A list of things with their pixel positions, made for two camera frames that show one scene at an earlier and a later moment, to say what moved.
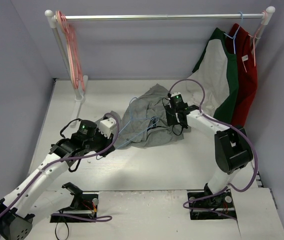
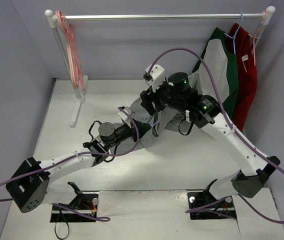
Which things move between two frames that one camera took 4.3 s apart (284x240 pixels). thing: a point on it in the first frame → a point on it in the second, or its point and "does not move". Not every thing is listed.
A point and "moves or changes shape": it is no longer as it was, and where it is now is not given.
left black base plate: x=84 y=204 does not move
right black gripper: x=170 y=118 → x=148 y=100
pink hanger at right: x=255 y=37 does not move
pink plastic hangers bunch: x=74 y=57 does not move
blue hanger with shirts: x=234 y=36 does not move
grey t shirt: x=143 y=122 moves or changes shape
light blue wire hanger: x=136 y=118 moves or changes shape
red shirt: x=247 y=73 does not move
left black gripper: x=105 y=146 → x=137 y=130
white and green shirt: x=217 y=69 does not move
